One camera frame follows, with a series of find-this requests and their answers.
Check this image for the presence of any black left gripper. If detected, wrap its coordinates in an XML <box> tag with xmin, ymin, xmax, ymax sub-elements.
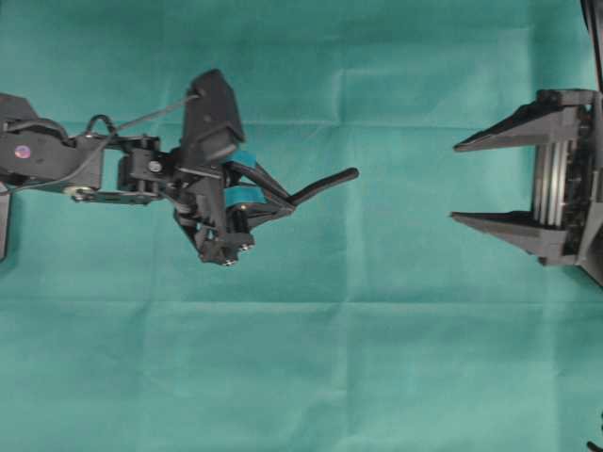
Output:
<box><xmin>117</xmin><ymin>137</ymin><xmax>295</xmax><ymax>266</ymax></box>

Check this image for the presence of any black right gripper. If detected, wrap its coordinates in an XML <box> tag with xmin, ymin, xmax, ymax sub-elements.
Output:
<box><xmin>450</xmin><ymin>89</ymin><xmax>602</xmax><ymax>268</ymax></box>

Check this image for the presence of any black Velcro strap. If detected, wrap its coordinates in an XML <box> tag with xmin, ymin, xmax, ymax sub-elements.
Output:
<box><xmin>282</xmin><ymin>167</ymin><xmax>360</xmax><ymax>208</ymax></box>

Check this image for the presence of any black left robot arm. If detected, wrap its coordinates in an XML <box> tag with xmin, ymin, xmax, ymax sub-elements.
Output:
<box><xmin>1</xmin><ymin>72</ymin><xmax>314</xmax><ymax>266</ymax></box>

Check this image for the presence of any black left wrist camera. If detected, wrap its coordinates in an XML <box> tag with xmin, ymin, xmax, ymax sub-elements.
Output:
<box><xmin>175</xmin><ymin>69</ymin><xmax>245</xmax><ymax>170</ymax></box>

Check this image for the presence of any grey camera cable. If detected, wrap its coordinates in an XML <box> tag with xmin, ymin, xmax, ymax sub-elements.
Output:
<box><xmin>112</xmin><ymin>93</ymin><xmax>202</xmax><ymax>136</ymax></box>

